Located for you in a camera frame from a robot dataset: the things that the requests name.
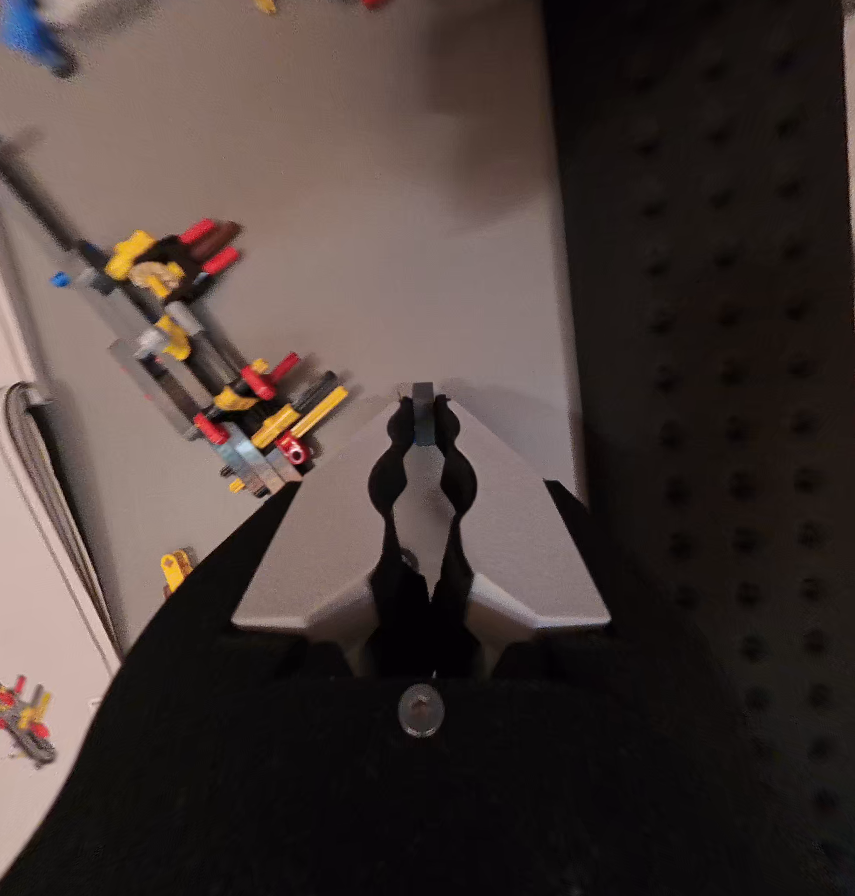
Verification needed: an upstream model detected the black perforated panel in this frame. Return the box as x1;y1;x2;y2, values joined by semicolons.
543;0;855;896

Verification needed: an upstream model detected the yellow lego axle connector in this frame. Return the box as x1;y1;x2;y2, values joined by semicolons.
160;548;196;596

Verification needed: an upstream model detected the small grey connector piece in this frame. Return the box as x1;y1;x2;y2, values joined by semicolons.
410;382;437;447

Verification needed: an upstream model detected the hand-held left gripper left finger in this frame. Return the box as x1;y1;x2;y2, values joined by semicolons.
231;399;410;639

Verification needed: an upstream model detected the single blue lego pin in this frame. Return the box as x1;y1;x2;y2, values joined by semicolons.
0;0;76;78

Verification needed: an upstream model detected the grey lego beam assembly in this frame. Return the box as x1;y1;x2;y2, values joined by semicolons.
0;122;351;500

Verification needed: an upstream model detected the lego instruction booklet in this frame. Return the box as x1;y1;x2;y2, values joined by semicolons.
0;211;125;869

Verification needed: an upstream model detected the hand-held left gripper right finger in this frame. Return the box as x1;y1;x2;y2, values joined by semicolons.
435;395;613;639

